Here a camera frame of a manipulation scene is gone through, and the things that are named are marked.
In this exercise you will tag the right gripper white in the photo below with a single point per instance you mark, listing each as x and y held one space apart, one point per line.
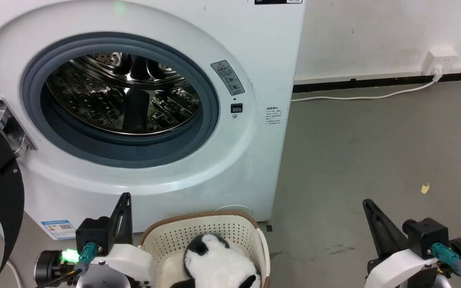
398 266

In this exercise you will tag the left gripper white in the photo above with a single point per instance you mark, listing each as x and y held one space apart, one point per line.
128 260

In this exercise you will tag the white front-load washing machine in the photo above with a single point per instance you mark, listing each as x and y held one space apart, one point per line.
234 48

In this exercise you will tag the yellow paper scrap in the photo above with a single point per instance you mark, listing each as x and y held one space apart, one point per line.
425 188

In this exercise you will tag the blue energy label sticker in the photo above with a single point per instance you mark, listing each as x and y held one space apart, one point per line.
59 228

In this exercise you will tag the black and white panda plush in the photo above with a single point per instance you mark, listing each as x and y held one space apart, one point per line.
218 264

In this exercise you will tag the white basket with brown rim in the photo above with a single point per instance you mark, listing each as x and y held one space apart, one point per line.
230 232

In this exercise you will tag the metal door hinge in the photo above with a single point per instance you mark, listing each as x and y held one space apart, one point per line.
9 126

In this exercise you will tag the grey warning sticker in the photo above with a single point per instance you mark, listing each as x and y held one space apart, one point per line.
227 77

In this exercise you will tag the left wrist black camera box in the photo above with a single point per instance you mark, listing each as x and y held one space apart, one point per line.
92 234

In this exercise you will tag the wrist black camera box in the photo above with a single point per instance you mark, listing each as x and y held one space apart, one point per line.
92 234
428 236

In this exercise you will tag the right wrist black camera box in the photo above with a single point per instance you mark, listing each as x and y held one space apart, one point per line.
428 236

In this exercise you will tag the white wall power outlet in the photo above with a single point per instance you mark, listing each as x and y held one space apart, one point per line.
440 60

